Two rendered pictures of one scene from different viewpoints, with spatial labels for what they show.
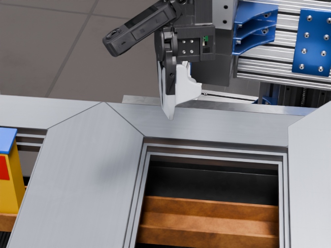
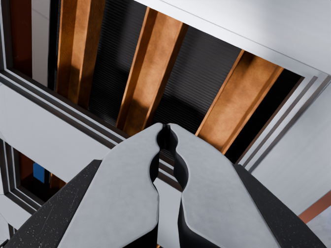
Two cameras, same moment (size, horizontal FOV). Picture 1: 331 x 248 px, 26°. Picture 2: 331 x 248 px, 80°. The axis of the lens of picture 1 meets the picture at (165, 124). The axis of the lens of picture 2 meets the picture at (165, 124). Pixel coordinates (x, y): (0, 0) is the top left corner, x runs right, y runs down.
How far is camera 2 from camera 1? 1.08 m
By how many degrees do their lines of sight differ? 66
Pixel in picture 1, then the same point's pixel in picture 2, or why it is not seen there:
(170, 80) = (44, 218)
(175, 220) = (258, 79)
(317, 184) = (163, 201)
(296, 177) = (176, 195)
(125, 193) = (216, 12)
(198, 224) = (244, 97)
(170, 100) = (111, 156)
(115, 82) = not seen: outside the picture
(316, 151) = not seen: hidden behind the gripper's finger
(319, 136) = not seen: hidden behind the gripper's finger
